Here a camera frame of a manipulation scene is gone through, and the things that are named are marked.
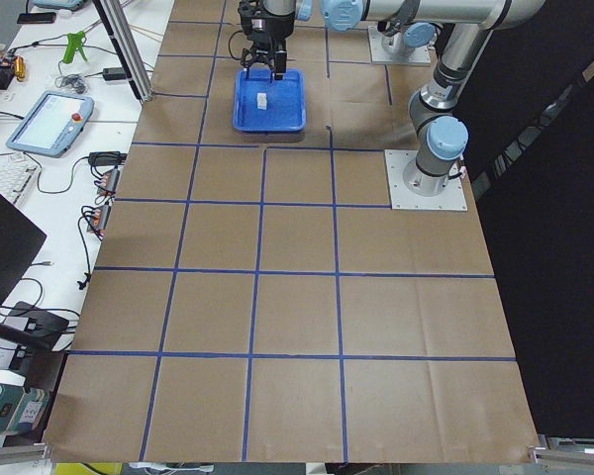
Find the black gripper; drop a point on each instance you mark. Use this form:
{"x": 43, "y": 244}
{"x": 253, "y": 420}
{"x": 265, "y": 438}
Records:
{"x": 273, "y": 26}

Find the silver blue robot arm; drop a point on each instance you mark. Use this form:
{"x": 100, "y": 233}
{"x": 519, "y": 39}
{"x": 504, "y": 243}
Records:
{"x": 287, "y": 7}
{"x": 442, "y": 137}

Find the blue plastic tray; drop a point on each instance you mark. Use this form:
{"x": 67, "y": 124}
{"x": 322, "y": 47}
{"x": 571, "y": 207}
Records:
{"x": 286, "y": 102}

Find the black power adapter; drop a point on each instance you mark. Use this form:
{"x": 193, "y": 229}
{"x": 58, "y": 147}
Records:
{"x": 114, "y": 73}

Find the left teach pendant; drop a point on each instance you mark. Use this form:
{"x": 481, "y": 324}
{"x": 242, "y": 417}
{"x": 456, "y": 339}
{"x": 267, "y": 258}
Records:
{"x": 53, "y": 124}

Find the black smartphone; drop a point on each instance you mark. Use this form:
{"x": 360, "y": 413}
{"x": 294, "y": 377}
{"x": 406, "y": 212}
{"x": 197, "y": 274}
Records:
{"x": 36, "y": 18}

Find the white keyboard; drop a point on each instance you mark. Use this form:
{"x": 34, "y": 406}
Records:
{"x": 18, "y": 174}

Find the black monitor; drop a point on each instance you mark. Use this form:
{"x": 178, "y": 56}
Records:
{"x": 20, "y": 242}

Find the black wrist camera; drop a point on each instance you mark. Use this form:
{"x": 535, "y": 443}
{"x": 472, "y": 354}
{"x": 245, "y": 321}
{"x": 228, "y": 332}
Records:
{"x": 251, "y": 17}

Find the aluminium frame post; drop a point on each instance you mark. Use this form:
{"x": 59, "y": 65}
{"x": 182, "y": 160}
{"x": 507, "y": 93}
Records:
{"x": 118, "y": 30}

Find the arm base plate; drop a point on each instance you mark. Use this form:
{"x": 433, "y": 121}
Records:
{"x": 410, "y": 189}
{"x": 409, "y": 47}

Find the green handled grabber tool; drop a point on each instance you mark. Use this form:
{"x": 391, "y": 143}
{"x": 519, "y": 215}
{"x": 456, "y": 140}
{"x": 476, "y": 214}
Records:
{"x": 75, "y": 44}

